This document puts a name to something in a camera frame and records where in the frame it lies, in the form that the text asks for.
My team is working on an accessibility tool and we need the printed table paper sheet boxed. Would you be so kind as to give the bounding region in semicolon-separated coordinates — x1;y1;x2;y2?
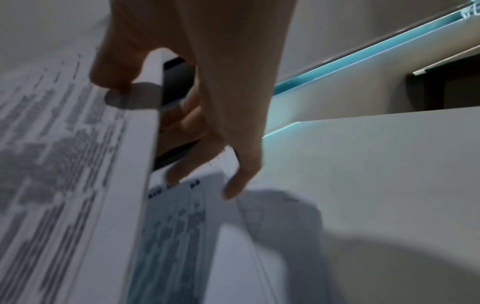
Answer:
125;170;263;304

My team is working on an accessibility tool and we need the printed text paper sheet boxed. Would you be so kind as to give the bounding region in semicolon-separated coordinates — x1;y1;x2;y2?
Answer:
0;18;166;304

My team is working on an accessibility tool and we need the teal glass strip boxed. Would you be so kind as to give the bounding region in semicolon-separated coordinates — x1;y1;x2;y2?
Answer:
261;16;480;140

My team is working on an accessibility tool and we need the plain white paper sheet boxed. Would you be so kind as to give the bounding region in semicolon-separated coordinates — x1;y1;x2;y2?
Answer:
210;147;342;304

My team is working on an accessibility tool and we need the black binder clip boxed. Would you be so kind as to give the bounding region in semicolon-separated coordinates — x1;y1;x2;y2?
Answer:
151;57;200;172

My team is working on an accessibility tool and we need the person's right hand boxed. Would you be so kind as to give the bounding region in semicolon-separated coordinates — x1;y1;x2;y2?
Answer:
90;0;294;200

